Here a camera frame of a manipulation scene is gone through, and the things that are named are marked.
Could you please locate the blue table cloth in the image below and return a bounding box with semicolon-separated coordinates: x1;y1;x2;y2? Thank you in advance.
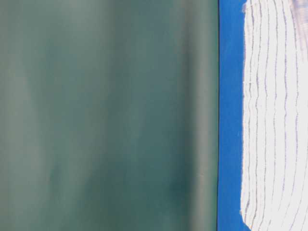
217;0;249;231

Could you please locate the blue striped white towel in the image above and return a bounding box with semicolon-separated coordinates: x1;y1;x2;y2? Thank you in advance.
240;0;308;231

